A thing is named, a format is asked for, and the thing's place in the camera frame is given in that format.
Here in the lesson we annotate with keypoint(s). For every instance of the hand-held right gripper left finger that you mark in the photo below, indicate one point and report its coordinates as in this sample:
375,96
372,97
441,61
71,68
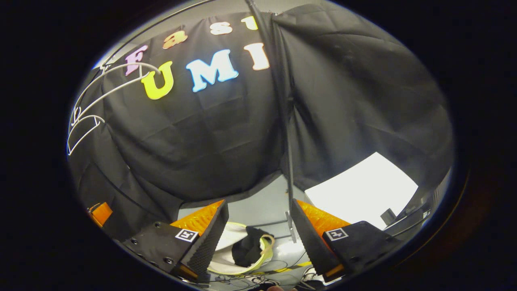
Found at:
208,246

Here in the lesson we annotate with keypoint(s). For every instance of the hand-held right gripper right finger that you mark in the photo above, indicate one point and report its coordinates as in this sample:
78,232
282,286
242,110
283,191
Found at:
311,242

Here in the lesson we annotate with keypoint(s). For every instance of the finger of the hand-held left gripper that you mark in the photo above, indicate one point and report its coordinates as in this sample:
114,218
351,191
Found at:
101,213

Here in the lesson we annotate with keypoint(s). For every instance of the white yellow-rimmed laundry hamper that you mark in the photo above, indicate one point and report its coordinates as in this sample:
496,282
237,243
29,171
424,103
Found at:
224,242

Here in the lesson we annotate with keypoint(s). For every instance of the black knit garment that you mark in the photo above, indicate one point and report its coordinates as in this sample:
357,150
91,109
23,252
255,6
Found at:
246,248

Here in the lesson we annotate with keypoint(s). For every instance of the white plastic hanger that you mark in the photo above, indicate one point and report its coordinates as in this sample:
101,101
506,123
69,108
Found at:
117,92
85,138

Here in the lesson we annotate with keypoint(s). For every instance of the black metal clothes rack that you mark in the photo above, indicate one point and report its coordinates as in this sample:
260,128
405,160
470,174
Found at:
278,101

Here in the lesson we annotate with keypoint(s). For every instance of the white flat box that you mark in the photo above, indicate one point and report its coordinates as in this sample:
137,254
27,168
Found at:
359,190

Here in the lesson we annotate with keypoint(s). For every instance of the black backdrop cloth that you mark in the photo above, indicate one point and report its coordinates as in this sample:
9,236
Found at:
202,141

